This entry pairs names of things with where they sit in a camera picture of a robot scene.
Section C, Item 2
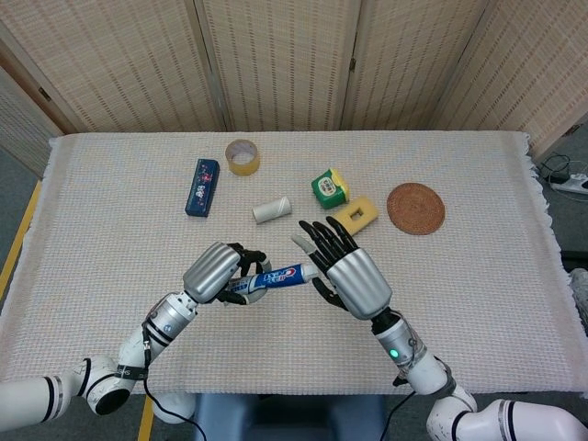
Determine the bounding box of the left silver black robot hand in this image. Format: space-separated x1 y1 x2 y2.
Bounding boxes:
182 241 273 307

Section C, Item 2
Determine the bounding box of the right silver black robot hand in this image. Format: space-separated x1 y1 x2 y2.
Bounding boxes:
290 216 394 322

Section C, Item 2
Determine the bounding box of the blue white toothpaste tube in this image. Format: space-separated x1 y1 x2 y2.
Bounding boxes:
227 262 324 295

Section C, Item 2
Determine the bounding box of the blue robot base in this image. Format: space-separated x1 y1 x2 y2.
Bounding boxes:
194 392 388 441

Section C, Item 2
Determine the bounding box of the white paper roll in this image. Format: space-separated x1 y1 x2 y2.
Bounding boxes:
251 195 294 225

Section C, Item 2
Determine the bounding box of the yellow sponge with hole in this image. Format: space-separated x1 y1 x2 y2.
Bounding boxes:
332 195 379 238

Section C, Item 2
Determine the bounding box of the dark blue rectangular box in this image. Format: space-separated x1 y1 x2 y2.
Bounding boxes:
184 158 221 218

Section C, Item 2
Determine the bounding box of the green yellow plastic container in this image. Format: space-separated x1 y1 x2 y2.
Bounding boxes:
311 167 351 210

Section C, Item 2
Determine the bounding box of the round brown woven coaster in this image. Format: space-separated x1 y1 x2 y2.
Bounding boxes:
386 182 447 236

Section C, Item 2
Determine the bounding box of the yellow packing tape roll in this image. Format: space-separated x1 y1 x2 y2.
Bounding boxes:
224 139 262 177

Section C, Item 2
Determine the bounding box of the beige woven table cloth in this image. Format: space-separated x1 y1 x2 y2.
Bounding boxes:
0 130 588 396

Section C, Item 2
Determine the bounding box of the white round base part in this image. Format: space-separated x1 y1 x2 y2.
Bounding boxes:
152 392 197 424

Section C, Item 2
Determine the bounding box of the bamboo folding screen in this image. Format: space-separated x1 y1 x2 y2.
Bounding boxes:
0 0 588 178

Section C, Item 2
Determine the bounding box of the white power strip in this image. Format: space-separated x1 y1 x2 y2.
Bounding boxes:
549 172 588 196

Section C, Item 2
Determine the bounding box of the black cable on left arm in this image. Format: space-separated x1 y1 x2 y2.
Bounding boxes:
140 293 209 441

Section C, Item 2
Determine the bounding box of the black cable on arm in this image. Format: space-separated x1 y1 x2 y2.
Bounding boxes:
140 293 209 441
379 311 456 441

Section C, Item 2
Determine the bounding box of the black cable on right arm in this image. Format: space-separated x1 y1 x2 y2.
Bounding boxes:
379 311 456 441

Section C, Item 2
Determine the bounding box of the black cable on floor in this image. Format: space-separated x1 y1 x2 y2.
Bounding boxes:
536 153 581 183

